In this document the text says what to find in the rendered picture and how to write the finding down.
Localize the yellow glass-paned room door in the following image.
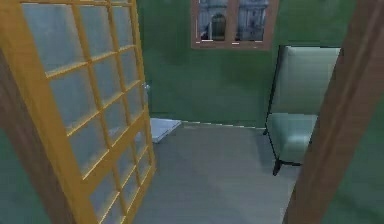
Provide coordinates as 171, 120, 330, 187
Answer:
0, 0, 158, 224

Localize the pale grey flat cushion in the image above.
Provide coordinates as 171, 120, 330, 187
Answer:
149, 117, 183, 144

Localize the brown framed window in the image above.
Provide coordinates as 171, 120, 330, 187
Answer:
190, 0, 280, 52

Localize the brown wooden door frame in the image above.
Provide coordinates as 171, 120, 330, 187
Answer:
281, 0, 384, 224

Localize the pale green armchair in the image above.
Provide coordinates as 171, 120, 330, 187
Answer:
262, 45, 342, 177

